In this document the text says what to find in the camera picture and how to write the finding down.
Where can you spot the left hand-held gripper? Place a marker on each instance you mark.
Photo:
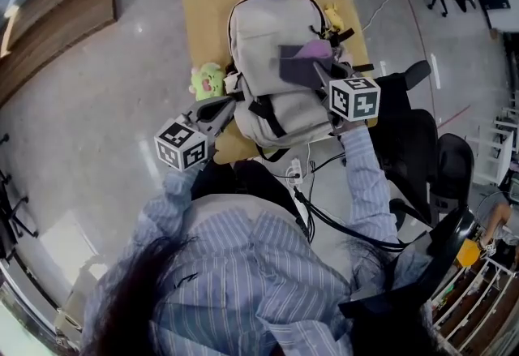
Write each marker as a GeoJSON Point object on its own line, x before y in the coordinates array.
{"type": "Point", "coordinates": [180, 145]}

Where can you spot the person's black trousers legs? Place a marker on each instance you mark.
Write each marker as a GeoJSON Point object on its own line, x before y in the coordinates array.
{"type": "Point", "coordinates": [251, 180]}

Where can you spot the black chair base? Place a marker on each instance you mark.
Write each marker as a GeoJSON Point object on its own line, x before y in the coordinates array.
{"type": "Point", "coordinates": [14, 208]}

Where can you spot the light grey backpack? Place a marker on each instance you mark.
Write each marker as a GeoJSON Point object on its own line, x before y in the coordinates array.
{"type": "Point", "coordinates": [267, 62]}

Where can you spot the brown wooden cabinet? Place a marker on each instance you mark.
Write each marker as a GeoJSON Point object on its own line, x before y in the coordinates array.
{"type": "Point", "coordinates": [52, 18]}

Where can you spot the white metal rack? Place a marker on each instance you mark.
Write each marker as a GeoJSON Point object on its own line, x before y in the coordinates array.
{"type": "Point", "coordinates": [492, 143]}

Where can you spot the yellow box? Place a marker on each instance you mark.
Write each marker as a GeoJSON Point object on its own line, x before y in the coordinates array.
{"type": "Point", "coordinates": [467, 253]}

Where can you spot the person's right forearm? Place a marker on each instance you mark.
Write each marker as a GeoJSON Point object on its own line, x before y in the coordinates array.
{"type": "Point", "coordinates": [367, 176]}

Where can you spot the green plush toy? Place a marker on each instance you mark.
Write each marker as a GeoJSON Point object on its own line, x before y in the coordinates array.
{"type": "Point", "coordinates": [207, 80]}

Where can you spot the yellow plush toy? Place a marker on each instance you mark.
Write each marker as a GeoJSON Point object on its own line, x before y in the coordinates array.
{"type": "Point", "coordinates": [334, 15]}

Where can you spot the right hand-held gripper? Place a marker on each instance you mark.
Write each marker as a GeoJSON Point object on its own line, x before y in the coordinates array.
{"type": "Point", "coordinates": [354, 99]}

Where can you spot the person's left forearm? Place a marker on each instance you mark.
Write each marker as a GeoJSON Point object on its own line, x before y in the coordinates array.
{"type": "Point", "coordinates": [182, 188]}

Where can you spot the white power strip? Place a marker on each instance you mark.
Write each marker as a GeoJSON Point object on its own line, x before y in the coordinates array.
{"type": "Point", "coordinates": [295, 171]}

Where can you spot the person's striped shirt torso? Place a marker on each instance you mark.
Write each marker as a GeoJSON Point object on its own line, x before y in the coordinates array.
{"type": "Point", "coordinates": [243, 273]}

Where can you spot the black mesh office chair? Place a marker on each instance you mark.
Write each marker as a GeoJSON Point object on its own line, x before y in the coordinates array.
{"type": "Point", "coordinates": [452, 176]}

